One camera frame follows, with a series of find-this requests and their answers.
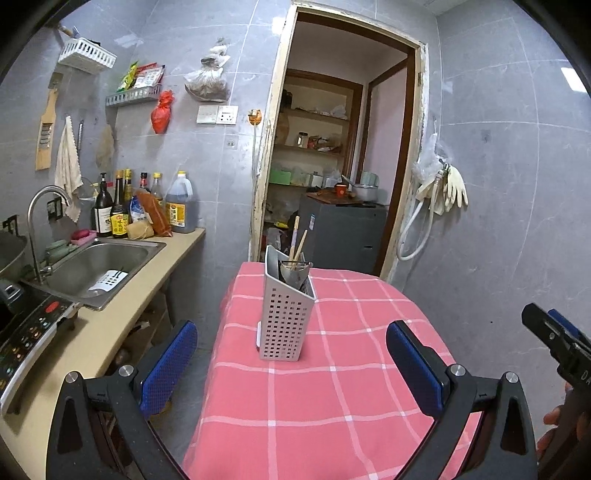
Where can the black wall hook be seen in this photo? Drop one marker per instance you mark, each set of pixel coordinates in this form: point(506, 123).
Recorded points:
point(55, 208)

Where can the yellow-label sauce bottle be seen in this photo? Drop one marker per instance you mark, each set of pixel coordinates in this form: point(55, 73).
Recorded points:
point(119, 217)

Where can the metal wall shelf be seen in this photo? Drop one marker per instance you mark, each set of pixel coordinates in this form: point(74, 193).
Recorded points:
point(134, 96)

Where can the beige bag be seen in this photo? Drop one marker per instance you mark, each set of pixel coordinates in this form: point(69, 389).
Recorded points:
point(140, 230)

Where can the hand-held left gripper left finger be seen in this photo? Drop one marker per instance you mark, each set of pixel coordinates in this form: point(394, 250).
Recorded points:
point(171, 364)

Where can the glass jar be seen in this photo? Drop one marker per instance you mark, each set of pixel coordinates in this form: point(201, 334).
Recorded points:
point(302, 140)

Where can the white wall basket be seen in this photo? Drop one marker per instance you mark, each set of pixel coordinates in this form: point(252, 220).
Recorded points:
point(87, 55)

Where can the black wok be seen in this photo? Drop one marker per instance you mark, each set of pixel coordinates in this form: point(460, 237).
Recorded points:
point(9, 251)

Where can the red plastic bag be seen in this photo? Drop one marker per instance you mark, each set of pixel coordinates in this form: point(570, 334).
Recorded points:
point(161, 113)

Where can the white wall switch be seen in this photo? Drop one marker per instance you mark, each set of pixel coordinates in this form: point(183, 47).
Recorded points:
point(207, 114)

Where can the hanging beige towel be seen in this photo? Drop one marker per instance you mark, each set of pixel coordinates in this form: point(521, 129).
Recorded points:
point(68, 170)

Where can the white wall socket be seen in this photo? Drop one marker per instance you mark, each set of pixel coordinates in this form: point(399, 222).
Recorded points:
point(227, 115)

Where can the beige kitchen counter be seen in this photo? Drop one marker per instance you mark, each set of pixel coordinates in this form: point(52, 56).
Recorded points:
point(106, 332)

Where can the red snack packet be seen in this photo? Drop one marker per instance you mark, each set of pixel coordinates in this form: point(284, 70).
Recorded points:
point(150, 76)

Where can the hanging loofah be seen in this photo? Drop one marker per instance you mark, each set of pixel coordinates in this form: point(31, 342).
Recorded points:
point(105, 147)

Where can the red cup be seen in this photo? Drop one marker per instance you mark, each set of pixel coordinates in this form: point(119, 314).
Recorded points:
point(341, 190)

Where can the cream rubber gloves pair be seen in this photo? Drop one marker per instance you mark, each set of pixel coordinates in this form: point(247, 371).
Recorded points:
point(455, 189)

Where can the brown wooden board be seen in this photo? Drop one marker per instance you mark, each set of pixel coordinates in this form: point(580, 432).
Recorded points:
point(330, 197)

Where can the white perforated sink insert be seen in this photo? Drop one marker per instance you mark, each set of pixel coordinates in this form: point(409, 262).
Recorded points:
point(108, 281)

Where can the orange packet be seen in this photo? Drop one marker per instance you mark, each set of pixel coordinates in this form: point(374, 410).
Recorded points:
point(154, 214)

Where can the small metal strainer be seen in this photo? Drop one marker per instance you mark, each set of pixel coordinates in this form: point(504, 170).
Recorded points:
point(85, 196)

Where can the green box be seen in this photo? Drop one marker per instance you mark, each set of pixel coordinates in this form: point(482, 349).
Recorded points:
point(280, 177)

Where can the hanging metal utensil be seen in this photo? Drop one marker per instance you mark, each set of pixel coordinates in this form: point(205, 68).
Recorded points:
point(81, 136)

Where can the green snack packet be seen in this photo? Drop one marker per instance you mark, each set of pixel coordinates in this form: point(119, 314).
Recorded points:
point(127, 76)

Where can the orange wall hook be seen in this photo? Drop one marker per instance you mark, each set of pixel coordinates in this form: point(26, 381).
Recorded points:
point(255, 116)

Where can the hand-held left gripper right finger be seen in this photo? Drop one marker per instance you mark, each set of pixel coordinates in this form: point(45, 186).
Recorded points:
point(413, 364)

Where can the person's right hand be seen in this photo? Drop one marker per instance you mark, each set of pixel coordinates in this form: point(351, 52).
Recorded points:
point(551, 420)

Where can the white perforated utensil holder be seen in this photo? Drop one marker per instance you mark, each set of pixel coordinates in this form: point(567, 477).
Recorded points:
point(286, 318)

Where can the induction cooker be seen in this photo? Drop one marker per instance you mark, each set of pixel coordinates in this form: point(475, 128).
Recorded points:
point(27, 332)

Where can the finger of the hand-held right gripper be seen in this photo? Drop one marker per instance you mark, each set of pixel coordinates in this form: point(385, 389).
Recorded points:
point(545, 327)
point(570, 327)

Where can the wooden slicer board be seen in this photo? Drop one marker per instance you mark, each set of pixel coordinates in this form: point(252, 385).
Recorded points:
point(46, 134)

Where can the clear plastic sheet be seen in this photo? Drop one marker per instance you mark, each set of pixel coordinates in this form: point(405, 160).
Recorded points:
point(429, 152)

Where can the metal pot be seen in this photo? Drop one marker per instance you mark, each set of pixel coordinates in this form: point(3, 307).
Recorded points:
point(366, 194)

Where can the metal wall tap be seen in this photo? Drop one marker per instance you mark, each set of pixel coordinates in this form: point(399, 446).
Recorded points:
point(443, 168)

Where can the dark pump bottle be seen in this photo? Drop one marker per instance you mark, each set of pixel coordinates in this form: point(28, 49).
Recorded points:
point(102, 212)

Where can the steel sink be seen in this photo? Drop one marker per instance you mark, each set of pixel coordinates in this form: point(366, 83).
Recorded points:
point(97, 263)

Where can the large oil jug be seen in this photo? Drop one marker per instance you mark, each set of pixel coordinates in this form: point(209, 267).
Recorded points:
point(182, 207)

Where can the metal faucet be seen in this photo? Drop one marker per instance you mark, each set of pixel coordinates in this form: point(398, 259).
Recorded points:
point(34, 217)

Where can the worn door frame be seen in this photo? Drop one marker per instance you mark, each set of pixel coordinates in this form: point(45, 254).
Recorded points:
point(265, 161)

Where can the wooden shelving unit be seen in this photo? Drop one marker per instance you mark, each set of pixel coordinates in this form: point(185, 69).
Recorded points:
point(318, 115)

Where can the pink checked tablecloth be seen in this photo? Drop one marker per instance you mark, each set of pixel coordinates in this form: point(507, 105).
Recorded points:
point(323, 392)

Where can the clear plastic bag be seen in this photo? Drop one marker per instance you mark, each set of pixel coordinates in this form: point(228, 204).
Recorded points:
point(210, 78)

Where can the green container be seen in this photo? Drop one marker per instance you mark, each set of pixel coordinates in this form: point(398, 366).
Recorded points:
point(369, 178)

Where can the grey appliance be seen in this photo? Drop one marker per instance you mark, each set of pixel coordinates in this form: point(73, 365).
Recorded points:
point(344, 235)

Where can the white blue packet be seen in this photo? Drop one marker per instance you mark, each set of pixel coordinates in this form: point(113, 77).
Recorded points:
point(137, 210)

